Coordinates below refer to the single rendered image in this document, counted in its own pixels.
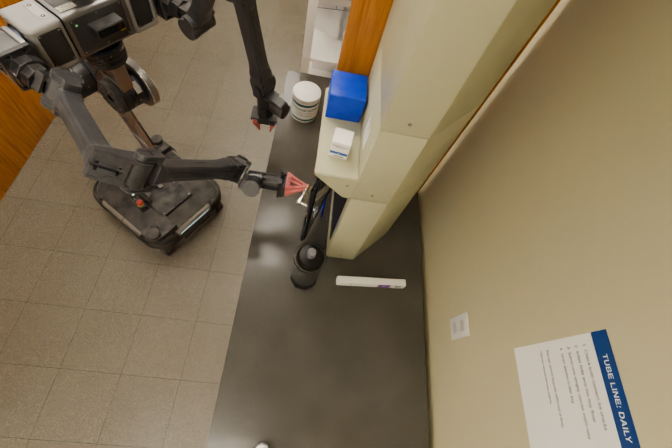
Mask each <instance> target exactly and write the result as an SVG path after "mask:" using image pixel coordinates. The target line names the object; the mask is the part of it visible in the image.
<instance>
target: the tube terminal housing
mask: <svg viewBox="0 0 672 448"><path fill-rule="evenodd" d="M381 55H382V38H381V41H380V44H379V47H378V50H377V53H376V56H375V59H374V62H373V65H372V68H371V71H370V74H369V77H368V80H367V96H366V103H365V106H364V109H363V112H362V119H361V136H360V154H359V172H358V181H357V184H356V186H355V188H354V191H353V193H352V195H351V198H347V201H346V203H345V206H344V208H343V211H342V213H341V215H340V219H339V225H338V228H337V230H336V232H335V230H334V232H333V235H332V237H331V239H330V230H331V219H332V209H333V198H334V190H333V189H332V197H331V207H330V217H329V227H328V238H327V248H326V255H327V256H328V257H336V258H343V259H350V260H353V259H354V258H356V257H357V256H358V255H360V254H361V253H362V252H363V251H365V250H366V249H367V248H368V247H370V246H371V245H372V244H373V243H375V242H376V241H377V240H379V239H380V238H381V237H382V236H384V235H385V234H386V233H387V232H388V230H389V229H390V228H391V226H392V225H393V224H394V222H395V221H396V220H397V218H398V217H399V215H400V214H401V213H402V211H403V210H404V209H405V207H406V206H407V205H408V203H409V202H410V200H411V199H412V198H413V196H414V195H415V194H416V192H417V191H418V190H419V188H420V187H421V185H422V184H423V183H424V181H425V180H426V179H427V177H428V176H429V175H430V173H431V172H432V170H433V169H434V168H435V166H436V165H437V164H438V162H439V161H440V159H441V158H442V157H443V155H444V154H445V153H446V151H447V150H448V149H449V147H450V146H451V144H452V143H453V142H454V140H455V139H456V138H457V136H458V135H459V134H460V132H461V131H462V129H463V128H464V127H465V125H466V124H467V123H468V121H469V120H470V119H471V117H472V116H473V114H474V113H475V112H476V110H477V109H478V108H479V106H480V105H479V106H478V107H476V108H475V109H473V110H472V111H470V112H469V113H467V114H466V115H464V116H463V117H461V118H460V119H458V120H457V121H455V122H454V123H452V124H451V125H449V126H448V127H446V128H445V129H443V130H442V131H440V132H439V133H438V134H436V135H435V136H433V137H432V138H430V139H424V138H419V137H413V136H408V135H402V134H397V133H391V132H386V131H381V130H380V104H381ZM370 114H371V123H370V134H369V136H368V139H367V141H366V144H365V146H364V149H363V133H364V130H365V128H366V125H367V122H368V119H369V117H370ZM362 149H363V151H362Z"/></svg>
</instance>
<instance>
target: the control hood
mask: <svg viewBox="0 0 672 448"><path fill-rule="evenodd" d="M328 90H329V88H328V87H327V88H326V91H325V99H324V106H323V114H322V121H321V129H320V137H319V144H318V152H317V159H316V167H315V175H316V176H317V177H318V178H319V179H321V180H322V181H323V182H324V183H325V184H327V185H328V186H329V187H330V188H332V189H333V190H334V191H335V192H336V193H338V194H339V195H340V196H341V197H344V198H351V195H352V193H353V191H354V188H355V186H356V184H357V181H358V172H359V154H360V136H361V119H362V115H361V118H360V121H359V123H356V122H351V121H345V120H340V119H334V118H329V117H325V113H326V105H327V97H328ZM336 127H338V128H342V129H345V130H349V131H352V132H354V136H353V140H352V144H351V148H350V151H349V153H348V156H347V159H346V160H345V159H341V158H337V157H334V156H330V155H328V154H329V151H330V147H331V143H332V139H333V136H334V132H335V129H336Z"/></svg>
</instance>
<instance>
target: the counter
mask: <svg viewBox="0 0 672 448"><path fill-rule="evenodd" d="M301 81H309V82H312V83H315V84H316V85H317V86H318V87H319V88H320V90H321V97H320V102H319V107H318V113H317V117H316V118H315V120H313V121H312V122H309V123H302V122H299V121H297V120H295V119H294V118H293V116H292V114H291V106H292V94H293V87H294V86H295V84H297V83H298V82H301ZM330 81H331V78H327V77H322V76H317V75H312V74H307V73H302V72H297V71H288V72H287V76H286V81H285V85H284V90H283V94H282V98H283V99H284V100H285V101H286V102H287V103H288V105H289V106H290V111H289V113H288V115H287V116H286V117H285V118H284V119H280V118H279V117H278V119H277V124H276V127H275V131H274V136H273V140H272V145H271V150H270V154H269V159H268V163H267V168H266V173H272V174H278V175H279V173H280V168H284V170H288V171H287V174H288V172H290V173H291V174H293V175H294V176H295V177H297V178H298V179H299V180H301V181H303V182H304V183H306V184H307V185H308V184H310V185H311V189H310V190H309V192H308V194H307V195H306V197H305V199H304V200H303V202H304V203H306V204H308V201H309V197H310V193H311V190H312V187H313V185H314V184H315V182H316V180H317V178H318V177H317V176H314V169H315V164H316V159H317V152H318V144H319V137H320V129H321V121H322V114H323V106H324V99H325V91H326V88H327V87H328V88H329V86H330ZM302 193H303V191H301V192H297V193H294V194H291V195H288V196H284V197H280V198H278V197H276V195H277V191H275V190H269V189H262V191H261V196H260V200H259V205H258V209H257V214H256V219H255V223H254V228H253V232H252V237H251V242H250V246H249V251H248V255H247V260H246V265H245V269H244V274H243V278H242V283H241V288H240V292H239V297H238V301H237V306H236V311H235V315H234V320H233V324H232V329H231V334H230V338H229V343H228V347H227V352H226V357H225V361H224V366H223V370H222V375H221V380H220V384H219V389H218V393H217V398H216V403H215V407H214V412H213V416H212V421H211V426H210V430H209V435H208V439H207V444H206V448H255V446H256V445H257V444H259V443H261V442H264V443H266V444H267V445H268V446H269V448H430V447H429V425H428V403H427V381H426V359H425V337H424V314H423V292H422V270H421V248H420V226H419V204H418V193H417V192H416V194H415V195H414V196H413V198H412V199H411V200H410V202H409V203H408V205H407V206H406V207H405V209H404V210H403V211H402V213H401V214H400V215H399V217H398V218H397V220H396V221H395V222H394V224H393V225H392V226H391V228H390V229H389V230H388V232H387V233H386V234H385V235H384V236H382V237H381V238H380V239H379V240H377V241H376V242H375V243H373V244H372V245H371V246H370V247H368V248H367V249H366V250H365V251H363V252H362V253H361V254H360V255H358V256H357V257H356V258H354V259H353V260H350V259H343V258H336V257H328V256H327V260H326V264H325V266H324V267H323V269H322V270H320V271H319V274H318V276H317V280H316V283H315V285H314V286H313V287H311V288H309V289H307V290H302V289H299V288H296V287H294V285H293V283H292V281H291V279H290V277H291V273H292V271H293V268H294V264H295V263H294V253H295V250H296V248H297V247H298V246H299V245H300V244H302V243H304V242H308V241H312V242H316V243H318V244H320V245H321V246H322V247H323V248H324V249H325V251H326V248H327V238H328V227H329V217H330V207H331V197H332V188H331V190H330V192H329V194H328V196H327V198H326V203H325V207H324V212H323V216H322V218H320V213H321V209H322V207H321V209H320V211H319V213H318V215H317V217H316V216H315V217H316V219H315V218H314V219H315V221H314V220H313V221H314V223H313V222H312V223H313V225H312V227H311V228H310V227H309V228H310V230H309V229H308V230H309V232H308V231H307V232H308V234H307V233H306V234H307V236H306V238H305V240H302V241H300V237H301V232H302V228H303V223H304V219H305V215H306V210H307V207H304V206H302V205H298V204H297V203H296V201H297V199H299V198H300V196H301V194H302ZM337 276H353V277H371V278H388V279H405V280H406V286H405V287H404V288H383V287H364V286H345V285H336V278H337Z"/></svg>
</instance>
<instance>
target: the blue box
mask: <svg viewBox="0 0 672 448"><path fill-rule="evenodd" d="M366 96H367V76H364V75H359V74H354V73H349V72H344V71H338V70H333V71H332V76H331V81H330V86H329V90H328V97H327V105H326V113H325V117H329V118H334V119H340V120H345V121H351V122H356V123H359V121H360V118H361V115H362V112H363V109H364V106H365V103H366Z"/></svg>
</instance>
